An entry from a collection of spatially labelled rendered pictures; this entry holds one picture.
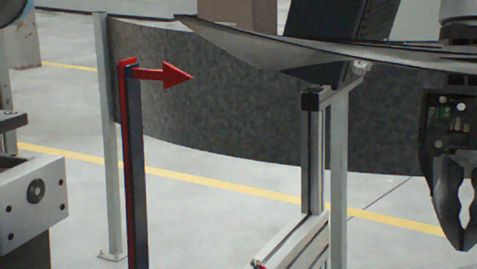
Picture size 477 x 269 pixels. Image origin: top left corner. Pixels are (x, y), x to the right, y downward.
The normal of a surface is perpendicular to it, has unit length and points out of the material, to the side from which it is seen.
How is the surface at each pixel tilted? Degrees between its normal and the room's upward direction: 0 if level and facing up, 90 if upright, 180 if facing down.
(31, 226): 90
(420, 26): 90
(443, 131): 73
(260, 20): 90
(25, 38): 89
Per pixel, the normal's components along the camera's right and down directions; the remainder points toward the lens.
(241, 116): -0.53, 0.24
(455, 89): -0.40, -0.04
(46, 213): 0.93, 0.08
